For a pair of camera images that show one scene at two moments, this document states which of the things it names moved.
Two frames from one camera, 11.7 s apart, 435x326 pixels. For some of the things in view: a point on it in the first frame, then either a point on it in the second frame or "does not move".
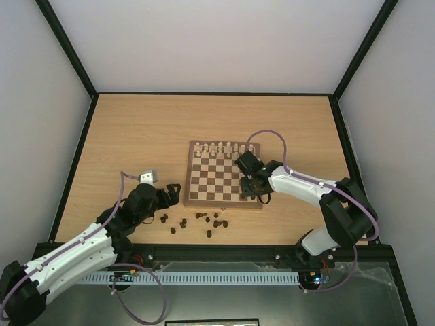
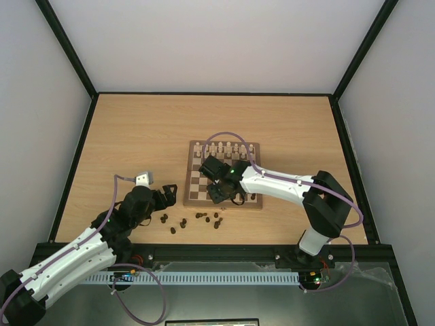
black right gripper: x=247 y=185 -> x=213 y=191
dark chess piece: x=183 y=223 does not move
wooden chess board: x=213 y=178 does not move
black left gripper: x=175 y=198 does not move
